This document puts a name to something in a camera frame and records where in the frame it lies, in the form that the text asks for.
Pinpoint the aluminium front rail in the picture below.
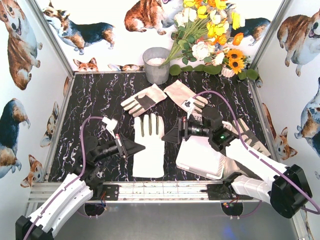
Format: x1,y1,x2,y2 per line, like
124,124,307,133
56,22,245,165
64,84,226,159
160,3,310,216
29,181,301,202

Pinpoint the aluminium post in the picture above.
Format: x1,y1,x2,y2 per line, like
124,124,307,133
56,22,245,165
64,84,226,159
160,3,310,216
26,0,75,76
249,0,294,70

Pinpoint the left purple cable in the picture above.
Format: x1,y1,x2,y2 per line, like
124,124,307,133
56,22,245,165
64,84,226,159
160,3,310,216
23,116,113,240

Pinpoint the right aluminium post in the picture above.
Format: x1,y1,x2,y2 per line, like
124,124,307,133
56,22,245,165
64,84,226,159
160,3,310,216
249,0,294,70

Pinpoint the artificial flower bouquet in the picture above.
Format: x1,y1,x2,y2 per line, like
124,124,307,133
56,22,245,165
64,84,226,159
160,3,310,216
162,0,246,66

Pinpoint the white glove grey palm patch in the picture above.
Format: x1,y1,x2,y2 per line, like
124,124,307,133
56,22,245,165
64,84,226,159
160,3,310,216
120,83,167,118

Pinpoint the glove beside basket right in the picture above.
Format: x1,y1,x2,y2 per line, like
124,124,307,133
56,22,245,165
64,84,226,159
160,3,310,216
223,118,271,179

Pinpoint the small white sunflower pot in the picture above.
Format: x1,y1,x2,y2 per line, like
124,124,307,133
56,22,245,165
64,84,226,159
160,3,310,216
220,65,236,78

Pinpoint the grey metal bucket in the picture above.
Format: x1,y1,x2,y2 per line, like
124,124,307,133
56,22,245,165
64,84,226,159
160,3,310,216
142,47,170,85

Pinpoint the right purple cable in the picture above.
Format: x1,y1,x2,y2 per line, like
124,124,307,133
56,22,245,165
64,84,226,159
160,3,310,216
187,90,320,215

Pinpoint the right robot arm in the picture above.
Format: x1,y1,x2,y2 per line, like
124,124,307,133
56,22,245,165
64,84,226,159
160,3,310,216
162,107,312,219

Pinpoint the left aluminium post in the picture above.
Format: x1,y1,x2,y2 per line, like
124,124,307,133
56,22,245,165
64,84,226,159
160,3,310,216
26,0,75,76

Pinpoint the white perforated storage basket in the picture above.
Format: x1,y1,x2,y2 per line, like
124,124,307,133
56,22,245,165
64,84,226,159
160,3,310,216
175,113,225,181

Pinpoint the purple cable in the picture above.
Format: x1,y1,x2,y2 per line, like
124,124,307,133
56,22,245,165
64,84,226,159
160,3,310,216
187,90,320,215
23,116,113,240

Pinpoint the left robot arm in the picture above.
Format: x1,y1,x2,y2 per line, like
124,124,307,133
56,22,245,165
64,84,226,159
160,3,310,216
15,134,145,240

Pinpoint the white glove green fingers back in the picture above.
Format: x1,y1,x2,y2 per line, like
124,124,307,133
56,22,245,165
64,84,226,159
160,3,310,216
163,80,208,114

